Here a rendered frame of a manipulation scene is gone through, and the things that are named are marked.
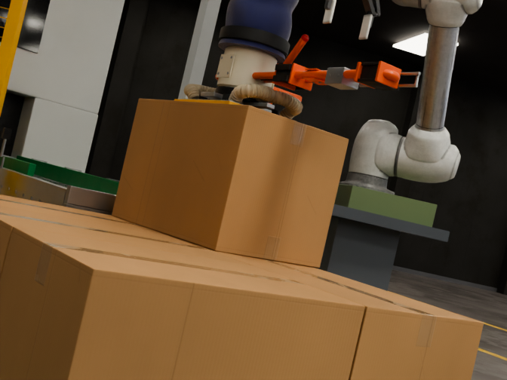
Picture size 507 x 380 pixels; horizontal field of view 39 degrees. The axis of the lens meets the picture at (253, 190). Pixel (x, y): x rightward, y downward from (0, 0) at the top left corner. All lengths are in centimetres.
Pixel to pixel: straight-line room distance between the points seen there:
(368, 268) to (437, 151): 49
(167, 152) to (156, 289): 107
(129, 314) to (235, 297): 20
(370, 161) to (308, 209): 65
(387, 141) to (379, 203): 26
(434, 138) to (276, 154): 82
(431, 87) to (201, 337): 161
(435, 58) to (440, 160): 37
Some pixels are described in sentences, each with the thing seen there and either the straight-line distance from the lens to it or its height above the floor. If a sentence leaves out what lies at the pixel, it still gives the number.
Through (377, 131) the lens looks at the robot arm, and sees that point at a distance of 273.
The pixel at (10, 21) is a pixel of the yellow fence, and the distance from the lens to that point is 317.
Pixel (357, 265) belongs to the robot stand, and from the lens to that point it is 267.
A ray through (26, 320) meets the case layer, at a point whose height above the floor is 40.
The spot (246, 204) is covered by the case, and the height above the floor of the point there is 68.
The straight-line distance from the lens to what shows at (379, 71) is 179.
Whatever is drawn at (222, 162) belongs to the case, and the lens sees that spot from 197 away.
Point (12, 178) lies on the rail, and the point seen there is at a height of 57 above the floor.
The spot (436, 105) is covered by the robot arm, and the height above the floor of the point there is 117.
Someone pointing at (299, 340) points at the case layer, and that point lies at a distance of 138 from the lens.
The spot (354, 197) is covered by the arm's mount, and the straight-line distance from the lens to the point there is 256.
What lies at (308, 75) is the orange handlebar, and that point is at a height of 107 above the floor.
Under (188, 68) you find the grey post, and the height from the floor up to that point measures 162.
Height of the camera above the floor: 70
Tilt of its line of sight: 1 degrees up
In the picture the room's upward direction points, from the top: 13 degrees clockwise
